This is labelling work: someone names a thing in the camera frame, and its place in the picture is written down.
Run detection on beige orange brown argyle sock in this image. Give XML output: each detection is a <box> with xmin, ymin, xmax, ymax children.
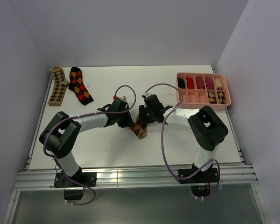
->
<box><xmin>130</xmin><ymin>115</ymin><xmax>147</xmax><ymax>140</ymax></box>

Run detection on black red yellow argyle sock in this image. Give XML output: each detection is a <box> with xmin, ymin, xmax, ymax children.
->
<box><xmin>69</xmin><ymin>67</ymin><xmax>94</xmax><ymax>105</ymax></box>

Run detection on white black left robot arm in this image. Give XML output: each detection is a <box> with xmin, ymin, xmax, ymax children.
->
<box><xmin>39</xmin><ymin>97</ymin><xmax>133</xmax><ymax>186</ymax></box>

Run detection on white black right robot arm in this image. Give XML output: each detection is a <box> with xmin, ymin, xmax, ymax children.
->
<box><xmin>139</xmin><ymin>93</ymin><xmax>229</xmax><ymax>182</ymax></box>

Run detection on black rolled sock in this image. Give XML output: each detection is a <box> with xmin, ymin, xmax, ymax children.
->
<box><xmin>177</xmin><ymin>78</ymin><xmax>185</xmax><ymax>89</ymax></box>

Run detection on red rolled sock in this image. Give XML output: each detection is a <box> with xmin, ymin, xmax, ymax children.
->
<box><xmin>186</xmin><ymin>77</ymin><xmax>195</xmax><ymax>89</ymax></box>

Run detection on pink divided organizer tray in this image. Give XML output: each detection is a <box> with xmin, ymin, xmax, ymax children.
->
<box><xmin>176</xmin><ymin>72</ymin><xmax>231</xmax><ymax>111</ymax></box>

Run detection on dark pink rolled sock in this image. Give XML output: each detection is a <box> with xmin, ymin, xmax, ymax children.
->
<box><xmin>196</xmin><ymin>76</ymin><xmax>205</xmax><ymax>89</ymax></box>

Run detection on brown yellow argyle rolled sock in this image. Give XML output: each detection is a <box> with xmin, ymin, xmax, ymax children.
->
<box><xmin>208</xmin><ymin>92</ymin><xmax>217</xmax><ymax>104</ymax></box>

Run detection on magenta rolled sock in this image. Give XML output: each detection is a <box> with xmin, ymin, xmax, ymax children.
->
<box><xmin>205</xmin><ymin>77</ymin><xmax>214</xmax><ymax>90</ymax></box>

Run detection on brown cream argyle rolled sock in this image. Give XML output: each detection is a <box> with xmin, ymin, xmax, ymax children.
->
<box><xmin>217</xmin><ymin>92</ymin><xmax>227</xmax><ymax>105</ymax></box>

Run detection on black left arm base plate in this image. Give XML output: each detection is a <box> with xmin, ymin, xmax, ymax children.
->
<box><xmin>54</xmin><ymin>172</ymin><xmax>97</xmax><ymax>188</ymax></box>

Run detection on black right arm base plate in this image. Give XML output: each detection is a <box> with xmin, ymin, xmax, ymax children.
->
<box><xmin>177</xmin><ymin>168</ymin><xmax>220</xmax><ymax>185</ymax></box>

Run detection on black box under rail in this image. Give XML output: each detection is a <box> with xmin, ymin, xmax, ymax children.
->
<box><xmin>63</xmin><ymin>190</ymin><xmax>84</xmax><ymax>201</ymax></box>

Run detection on aluminium table edge rail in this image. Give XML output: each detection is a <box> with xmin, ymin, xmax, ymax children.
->
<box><xmin>26</xmin><ymin>77</ymin><xmax>52</xmax><ymax>165</ymax></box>

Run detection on aluminium front mounting rail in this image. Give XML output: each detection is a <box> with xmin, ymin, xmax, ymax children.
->
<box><xmin>13</xmin><ymin>164</ymin><xmax>258</xmax><ymax>191</ymax></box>

